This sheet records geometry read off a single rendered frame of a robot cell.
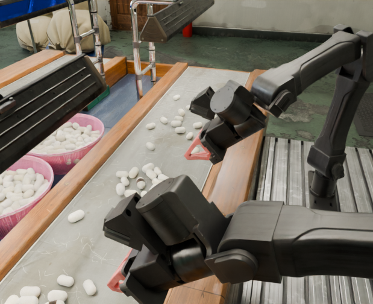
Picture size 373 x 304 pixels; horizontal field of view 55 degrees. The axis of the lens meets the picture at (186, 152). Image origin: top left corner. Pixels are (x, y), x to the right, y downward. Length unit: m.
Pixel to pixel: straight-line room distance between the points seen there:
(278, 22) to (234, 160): 4.37
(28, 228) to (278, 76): 0.62
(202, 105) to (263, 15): 4.57
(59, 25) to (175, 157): 3.04
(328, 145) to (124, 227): 0.64
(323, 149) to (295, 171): 0.21
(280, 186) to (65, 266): 0.63
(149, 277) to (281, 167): 0.78
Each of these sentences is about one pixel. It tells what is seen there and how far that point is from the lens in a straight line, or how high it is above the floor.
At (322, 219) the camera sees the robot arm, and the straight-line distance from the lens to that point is 0.38.
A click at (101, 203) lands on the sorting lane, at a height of 0.74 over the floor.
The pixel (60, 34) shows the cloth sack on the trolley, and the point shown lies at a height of 0.43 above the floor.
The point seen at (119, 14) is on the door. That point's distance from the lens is 5.75.
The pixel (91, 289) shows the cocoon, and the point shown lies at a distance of 0.71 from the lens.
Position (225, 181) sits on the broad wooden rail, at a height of 0.76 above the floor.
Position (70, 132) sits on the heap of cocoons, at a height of 0.73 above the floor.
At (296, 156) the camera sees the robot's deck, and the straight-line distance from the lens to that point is 1.24.
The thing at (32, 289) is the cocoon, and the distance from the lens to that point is 0.74.
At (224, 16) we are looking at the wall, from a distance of 5.33.
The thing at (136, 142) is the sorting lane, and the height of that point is 0.74.
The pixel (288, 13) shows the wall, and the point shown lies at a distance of 5.26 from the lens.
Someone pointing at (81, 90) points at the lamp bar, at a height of 1.07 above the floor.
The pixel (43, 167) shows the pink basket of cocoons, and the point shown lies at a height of 0.75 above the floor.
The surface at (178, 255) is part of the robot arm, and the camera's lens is 0.45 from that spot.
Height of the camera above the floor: 1.31
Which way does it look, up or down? 32 degrees down
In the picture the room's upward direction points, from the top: straight up
